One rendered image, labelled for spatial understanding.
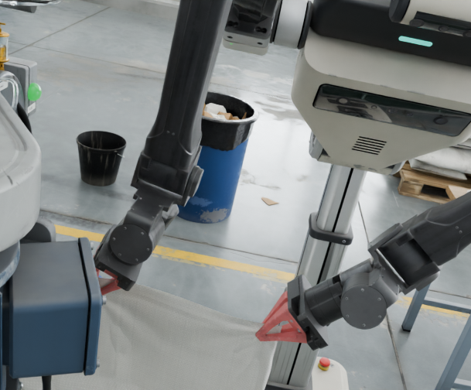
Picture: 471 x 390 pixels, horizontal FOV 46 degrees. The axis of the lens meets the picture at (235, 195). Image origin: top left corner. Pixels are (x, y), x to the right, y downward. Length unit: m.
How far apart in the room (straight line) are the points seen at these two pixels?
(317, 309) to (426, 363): 1.95
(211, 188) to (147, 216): 2.40
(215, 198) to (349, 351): 1.14
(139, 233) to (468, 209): 0.40
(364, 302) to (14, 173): 0.46
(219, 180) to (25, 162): 2.68
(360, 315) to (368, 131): 0.54
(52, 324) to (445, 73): 0.85
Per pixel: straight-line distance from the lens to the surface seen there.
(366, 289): 0.72
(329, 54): 1.07
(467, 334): 2.23
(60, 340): 0.51
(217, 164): 3.03
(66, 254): 0.54
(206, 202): 3.14
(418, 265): 0.78
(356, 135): 1.20
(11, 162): 0.44
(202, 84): 0.64
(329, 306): 0.80
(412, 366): 2.68
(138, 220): 0.70
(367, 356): 2.62
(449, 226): 0.74
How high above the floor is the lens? 1.61
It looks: 26 degrees down
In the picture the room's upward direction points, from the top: 12 degrees clockwise
